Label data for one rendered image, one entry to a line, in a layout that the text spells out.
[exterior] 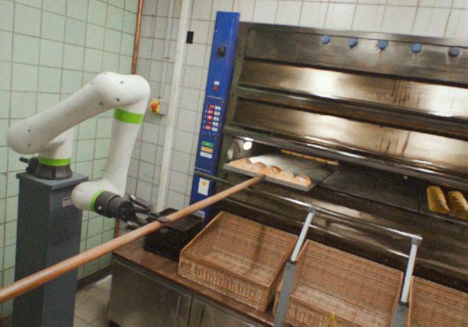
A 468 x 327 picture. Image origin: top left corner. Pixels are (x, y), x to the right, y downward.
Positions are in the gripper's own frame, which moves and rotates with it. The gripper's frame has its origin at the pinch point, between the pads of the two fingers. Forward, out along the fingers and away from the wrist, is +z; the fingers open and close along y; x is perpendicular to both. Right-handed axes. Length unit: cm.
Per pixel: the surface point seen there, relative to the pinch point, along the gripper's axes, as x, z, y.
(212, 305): -62, -1, 67
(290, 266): -55, 37, 26
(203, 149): -114, -50, -4
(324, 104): -116, 24, -48
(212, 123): -114, -46, -23
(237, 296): -66, 10, 59
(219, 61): -114, -48, -63
